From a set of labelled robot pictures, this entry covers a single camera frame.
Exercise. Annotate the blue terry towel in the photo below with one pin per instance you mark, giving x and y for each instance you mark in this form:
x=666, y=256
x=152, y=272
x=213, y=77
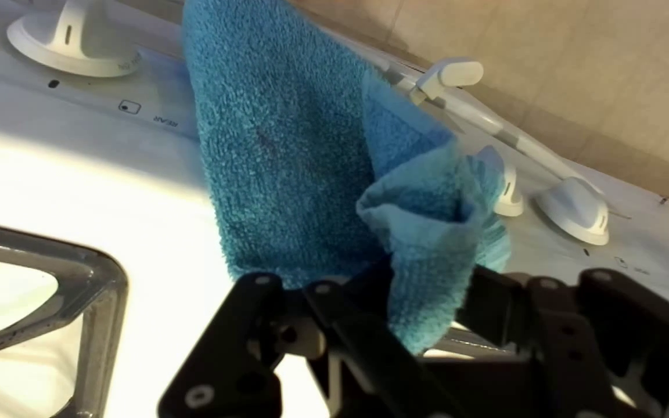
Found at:
x=319, y=169

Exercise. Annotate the white gas stove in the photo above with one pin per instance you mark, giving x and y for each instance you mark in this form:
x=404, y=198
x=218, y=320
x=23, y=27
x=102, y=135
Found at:
x=111, y=165

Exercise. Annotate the black stove grate near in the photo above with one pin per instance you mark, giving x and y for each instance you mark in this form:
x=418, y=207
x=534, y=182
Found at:
x=92, y=286

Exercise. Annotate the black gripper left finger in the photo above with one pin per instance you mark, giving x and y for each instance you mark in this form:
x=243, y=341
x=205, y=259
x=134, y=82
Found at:
x=339, y=328

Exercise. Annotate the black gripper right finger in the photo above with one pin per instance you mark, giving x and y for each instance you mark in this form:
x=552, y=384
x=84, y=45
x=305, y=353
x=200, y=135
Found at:
x=595, y=350

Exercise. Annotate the white stove knob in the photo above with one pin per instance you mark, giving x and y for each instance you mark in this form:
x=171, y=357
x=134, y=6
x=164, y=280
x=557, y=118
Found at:
x=508, y=200
x=75, y=40
x=578, y=209

